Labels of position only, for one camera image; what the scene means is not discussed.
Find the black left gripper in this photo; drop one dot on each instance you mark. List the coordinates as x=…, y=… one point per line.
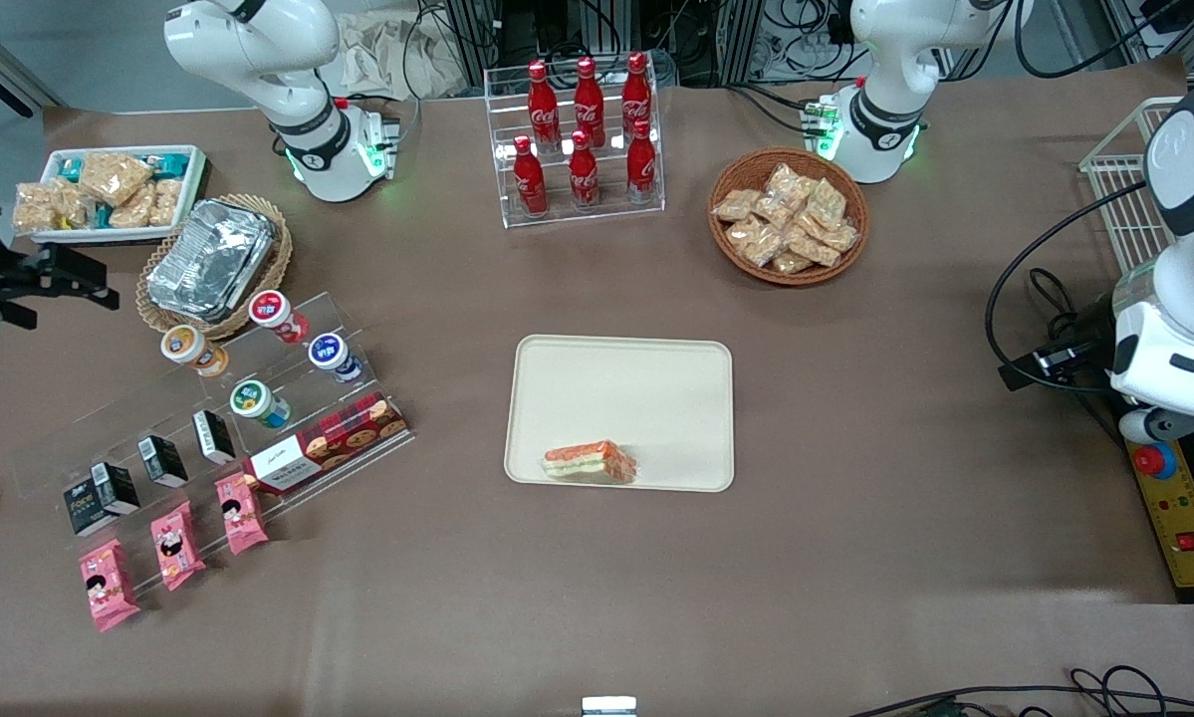
x=1086, y=335

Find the sandwich orange filling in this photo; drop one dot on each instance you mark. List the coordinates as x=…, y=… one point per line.
x=592, y=463

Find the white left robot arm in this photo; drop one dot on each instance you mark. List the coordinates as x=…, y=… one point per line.
x=885, y=110

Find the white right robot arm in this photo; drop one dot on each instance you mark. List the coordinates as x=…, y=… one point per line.
x=303, y=129

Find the beige plastic serving tray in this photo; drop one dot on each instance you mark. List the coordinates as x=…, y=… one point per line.
x=618, y=388

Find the puffed rice snack bag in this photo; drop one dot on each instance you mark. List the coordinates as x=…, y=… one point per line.
x=166, y=201
x=37, y=207
x=77, y=204
x=133, y=209
x=114, y=177

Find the teal snack wrapper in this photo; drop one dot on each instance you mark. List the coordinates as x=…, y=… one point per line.
x=69, y=168
x=170, y=162

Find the orange lid yogurt cup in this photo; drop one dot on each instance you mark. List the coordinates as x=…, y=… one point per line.
x=186, y=346

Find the stack of foil containers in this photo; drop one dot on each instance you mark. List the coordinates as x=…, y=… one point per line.
x=208, y=261

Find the white rectangular snack bin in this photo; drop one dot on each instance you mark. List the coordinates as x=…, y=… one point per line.
x=196, y=189

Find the oval light wicker basket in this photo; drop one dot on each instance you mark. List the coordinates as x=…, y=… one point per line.
x=273, y=269

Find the red lid yogurt cup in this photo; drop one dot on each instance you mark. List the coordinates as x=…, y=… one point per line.
x=273, y=311

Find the small black carton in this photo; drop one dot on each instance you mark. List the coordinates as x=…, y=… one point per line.
x=119, y=486
x=163, y=461
x=216, y=436

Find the yellow emergency stop box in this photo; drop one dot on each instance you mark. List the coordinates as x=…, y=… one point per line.
x=1184, y=518

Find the green lid yogurt cup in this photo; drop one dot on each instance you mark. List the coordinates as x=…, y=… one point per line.
x=252, y=399

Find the clear acrylic stepped stand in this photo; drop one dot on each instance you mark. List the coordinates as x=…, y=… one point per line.
x=288, y=363

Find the black carton with lettering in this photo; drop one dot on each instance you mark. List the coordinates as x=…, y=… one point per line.
x=87, y=513

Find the blue lid yogurt cup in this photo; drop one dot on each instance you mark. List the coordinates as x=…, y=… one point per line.
x=330, y=352

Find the clear-wrapped rice cracker packet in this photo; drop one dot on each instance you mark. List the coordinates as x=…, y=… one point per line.
x=839, y=237
x=756, y=241
x=789, y=184
x=736, y=205
x=792, y=263
x=774, y=211
x=827, y=204
x=814, y=247

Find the pink snack packet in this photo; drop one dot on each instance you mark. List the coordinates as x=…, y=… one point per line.
x=241, y=513
x=176, y=548
x=109, y=588

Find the red cookie box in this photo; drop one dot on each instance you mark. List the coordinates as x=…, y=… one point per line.
x=338, y=438

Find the round brown wicker basket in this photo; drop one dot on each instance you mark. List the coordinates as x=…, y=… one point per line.
x=726, y=254

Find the crumpled beige cloth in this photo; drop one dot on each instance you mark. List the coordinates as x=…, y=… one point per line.
x=387, y=55

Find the red cola bottle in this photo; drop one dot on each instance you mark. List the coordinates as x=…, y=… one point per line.
x=584, y=179
x=636, y=90
x=543, y=100
x=589, y=95
x=530, y=184
x=641, y=169

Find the clear acrylic bottle rack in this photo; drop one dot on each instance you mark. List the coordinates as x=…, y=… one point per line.
x=577, y=214

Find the small white device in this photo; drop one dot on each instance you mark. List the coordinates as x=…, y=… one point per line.
x=608, y=707

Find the grey metal frame bar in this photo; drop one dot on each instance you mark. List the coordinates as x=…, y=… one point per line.
x=14, y=75

